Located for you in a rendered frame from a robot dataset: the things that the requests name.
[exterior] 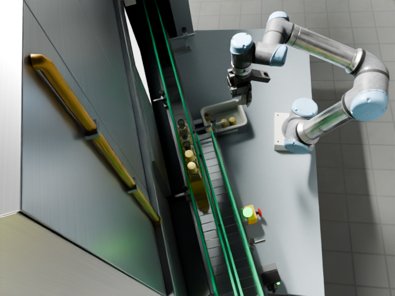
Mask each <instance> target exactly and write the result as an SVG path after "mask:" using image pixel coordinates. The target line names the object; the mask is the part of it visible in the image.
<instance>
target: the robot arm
mask: <svg viewBox="0 0 395 296"><path fill-rule="evenodd" d="M283 44H286V45H289V46H291V47H294V48H296V49H298V50H301V51H303V52H306V53H308V54H311V55H313V56H315V57H318V58H320V59H323V60H325V61H328V62H330V63H332V64H335V65H337V66H339V67H342V68H344V69H345V70H346V72H347V73H349V74H351V75H353V77H354V85H353V88H352V89H350V90H349V91H348V92H346V93H345V94H344V95H343V96H342V100H341V101H339V102H337V103H336V104H334V105H333V106H331V107H329V108H328V109H326V110H325V111H323V112H321V113H320V114H318V115H317V113H318V107H317V104H316V103H315V102H314V101H313V100H311V99H308V98H300V99H297V100H296V101H295V102H294V103H293V104H292V109H291V111H290V115H289V117H288V118H287V119H286V120H285V121H284V122H283V124H282V134H283V136H284V137H285V139H284V147H285V148H286V149H287V150H288V151H290V152H292V153H296V154H307V153H308V152H309V150H310V146H311V145H313V144H315V143H316V142H317V141H318V139H319V137H320V136H322V135H324V134H326V133H328V132H330V131H332V130H334V129H335V128H337V127H339V126H341V125H343V124H345V123H347V122H349V121H351V120H353V119H356V120H361V121H368V120H370V121H372V120H376V119H378V118H380V117H381V116H383V115H384V113H385V112H386V110H387V105H388V102H389V97H388V94H389V80H390V74H389V70H388V69H387V67H386V65H385V64H384V63H383V62H382V61H381V60H380V59H379V58H378V57H376V56H374V55H373V54H372V53H370V52H368V51H366V50H364V49H361V48H358V49H353V48H351V47H348V46H346V45H344V44H341V43H339V42H336V41H334V40H332V39H329V38H327V37H325V36H322V35H319V34H318V33H315V32H312V31H310V30H308V29H305V28H302V27H301V26H298V25H295V24H293V23H291V22H289V16H288V15H287V14H286V13H284V12H280V11H277V12H274V13H272V14H271V15H270V17H269V20H268V22H267V24H266V30H265V34H264V37H263V40H262V42H255V41H253V40H252V37H251V36H250V35H248V34H247V33H239V34H236V35H235V36H234V37H233V38H232V40H231V47H230V51H231V58H232V68H231V69H229V70H227V72H228V76H227V85H229V90H230V94H231V95H232V98H233V97H238V96H242V98H241V99H240V100H239V101H238V102H237V105H246V107H249V105H250V104H251V101H252V84H251V80H252V81H257V82H264V83H269V81H270V80H271V78H270V76H269V74H268V72H267V71H263V70H257V69H252V63H254V64H259V65H267V66H271V67H273V66H277V67H282V66H284V65H285V61H286V56H287V49H288V47H287V46H286V45H283ZM316 115H317V116H316Z"/></svg>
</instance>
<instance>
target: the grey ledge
mask: <svg viewBox="0 0 395 296"><path fill-rule="evenodd" d="M170 209H171V213H172V218H173V223H174V226H175V232H176V237H177V241H178V246H179V251H180V256H181V260H182V265H183V270H184V274H185V279H186V284H187V288H188V293H189V296H208V295H209V294H210V293H211V292H210V288H209V283H208V280H207V275H206V271H205V266H204V263H203V258H202V254H201V251H200V246H199V242H198V237H197V234H196V229H195V225H194V222H193V217H192V212H191V209H190V205H189V202H187V201H186V200H185V201H181V202H178V203H174V204H170Z"/></svg>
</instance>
